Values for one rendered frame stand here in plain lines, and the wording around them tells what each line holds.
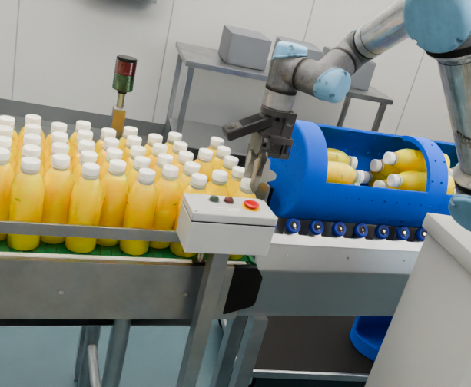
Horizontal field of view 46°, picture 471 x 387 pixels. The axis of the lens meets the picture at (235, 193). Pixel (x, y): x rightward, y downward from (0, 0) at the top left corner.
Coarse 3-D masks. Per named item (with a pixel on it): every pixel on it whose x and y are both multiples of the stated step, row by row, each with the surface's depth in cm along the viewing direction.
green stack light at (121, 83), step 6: (114, 72) 170; (114, 78) 170; (120, 78) 169; (126, 78) 169; (132, 78) 170; (114, 84) 170; (120, 84) 169; (126, 84) 170; (132, 84) 171; (120, 90) 170; (126, 90) 170; (132, 90) 173
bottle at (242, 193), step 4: (240, 188) 139; (236, 192) 140; (240, 192) 140; (244, 192) 139; (248, 192) 139; (252, 192) 139; (232, 196) 141; (236, 196) 140; (240, 196) 139; (244, 196) 139; (248, 196) 139; (252, 196) 139; (232, 256) 144; (236, 256) 144; (240, 256) 145
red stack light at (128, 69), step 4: (116, 60) 168; (116, 64) 168; (120, 64) 167; (124, 64) 167; (128, 64) 167; (132, 64) 168; (136, 64) 170; (116, 68) 168; (120, 68) 168; (124, 68) 167; (128, 68) 168; (132, 68) 168; (116, 72) 169; (120, 72) 168; (124, 72) 168; (128, 72) 168; (132, 72) 169
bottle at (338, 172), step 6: (330, 162) 157; (336, 162) 158; (342, 162) 160; (330, 168) 155; (336, 168) 156; (342, 168) 157; (348, 168) 158; (330, 174) 155; (336, 174) 156; (342, 174) 156; (348, 174) 157; (354, 174) 159; (330, 180) 156; (336, 180) 156; (342, 180) 157; (348, 180) 158; (354, 180) 161
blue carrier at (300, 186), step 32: (320, 128) 167; (352, 128) 168; (288, 160) 157; (320, 160) 148; (288, 192) 155; (320, 192) 150; (352, 192) 153; (384, 192) 157; (416, 192) 160; (384, 224) 169; (416, 224) 170
